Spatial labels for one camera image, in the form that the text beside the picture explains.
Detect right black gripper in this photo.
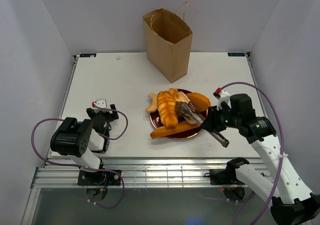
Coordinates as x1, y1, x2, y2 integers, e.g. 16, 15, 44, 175
199, 103, 241, 133

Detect metal kitchen tongs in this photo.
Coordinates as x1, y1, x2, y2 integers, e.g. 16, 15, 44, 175
185, 101, 230, 148

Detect chocolate croissant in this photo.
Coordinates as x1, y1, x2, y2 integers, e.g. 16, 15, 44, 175
175, 101, 188, 117

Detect white iced long eclair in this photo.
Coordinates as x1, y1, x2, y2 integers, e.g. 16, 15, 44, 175
173, 91, 196, 125

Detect large braided pastry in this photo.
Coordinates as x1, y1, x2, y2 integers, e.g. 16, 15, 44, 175
157, 91, 178, 129

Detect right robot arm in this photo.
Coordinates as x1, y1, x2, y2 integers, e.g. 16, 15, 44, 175
200, 90, 320, 225

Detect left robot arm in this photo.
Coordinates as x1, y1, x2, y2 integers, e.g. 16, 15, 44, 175
50, 108, 119, 186

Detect long baguette bread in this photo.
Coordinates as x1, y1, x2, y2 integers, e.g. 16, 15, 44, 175
150, 121, 201, 140

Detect pale crescent bread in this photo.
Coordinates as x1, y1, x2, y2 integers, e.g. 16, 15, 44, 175
145, 93, 158, 113

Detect brown paper bag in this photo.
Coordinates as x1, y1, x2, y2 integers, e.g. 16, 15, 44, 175
142, 8, 193, 83

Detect oval orange bun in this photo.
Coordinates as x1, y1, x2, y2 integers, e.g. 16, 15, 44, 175
186, 92, 211, 112

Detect dark red round plate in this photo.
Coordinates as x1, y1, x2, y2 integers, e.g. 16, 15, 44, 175
145, 88, 211, 140

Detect small round bun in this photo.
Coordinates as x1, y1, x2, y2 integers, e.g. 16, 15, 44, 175
167, 88, 179, 97

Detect left blue corner sticker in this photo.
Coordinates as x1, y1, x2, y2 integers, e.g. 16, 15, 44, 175
79, 53, 97, 58

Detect blue corner sticker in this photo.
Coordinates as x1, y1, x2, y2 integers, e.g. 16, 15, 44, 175
227, 52, 246, 57
79, 53, 97, 58

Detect right blue corner sticker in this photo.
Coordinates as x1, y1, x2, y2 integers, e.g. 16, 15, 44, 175
227, 52, 246, 57

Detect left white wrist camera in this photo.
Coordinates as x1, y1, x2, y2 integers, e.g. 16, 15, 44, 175
91, 98, 107, 110

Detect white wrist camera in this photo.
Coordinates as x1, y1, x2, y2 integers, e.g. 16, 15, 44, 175
91, 98, 107, 110
213, 87, 231, 111

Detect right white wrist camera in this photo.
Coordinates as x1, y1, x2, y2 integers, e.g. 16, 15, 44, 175
213, 87, 231, 111

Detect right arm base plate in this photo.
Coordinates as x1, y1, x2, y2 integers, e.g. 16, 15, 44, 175
203, 169, 242, 185

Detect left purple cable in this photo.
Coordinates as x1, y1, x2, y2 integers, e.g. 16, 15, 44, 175
31, 103, 129, 209

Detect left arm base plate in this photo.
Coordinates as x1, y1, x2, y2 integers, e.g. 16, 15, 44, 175
77, 170, 121, 186

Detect aluminium rail frame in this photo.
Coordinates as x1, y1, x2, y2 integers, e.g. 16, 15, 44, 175
31, 158, 229, 189

